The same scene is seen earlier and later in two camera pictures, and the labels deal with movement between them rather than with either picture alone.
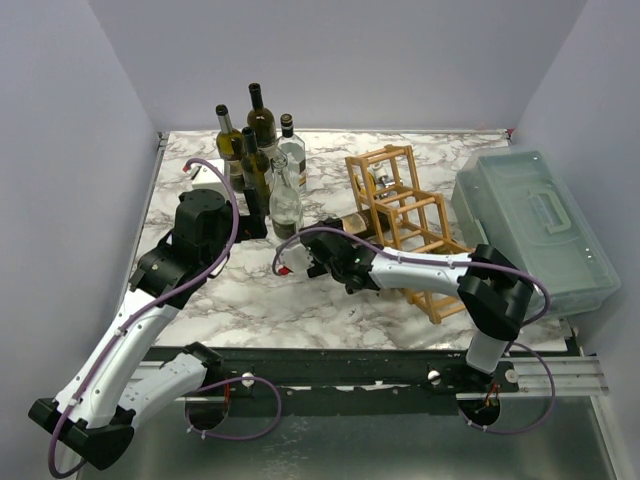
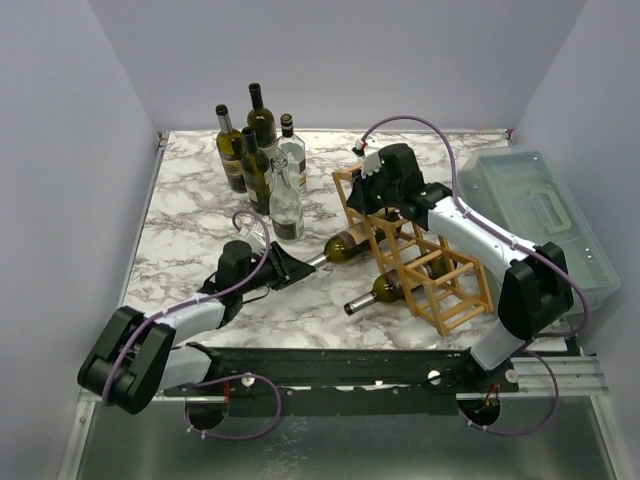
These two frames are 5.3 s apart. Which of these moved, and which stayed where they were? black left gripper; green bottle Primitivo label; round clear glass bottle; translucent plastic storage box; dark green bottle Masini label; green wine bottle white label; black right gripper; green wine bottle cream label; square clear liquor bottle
Moved: black left gripper; black right gripper; green wine bottle white label
Stayed: square clear liquor bottle; translucent plastic storage box; dark green bottle Masini label; green wine bottle cream label; green bottle Primitivo label; round clear glass bottle
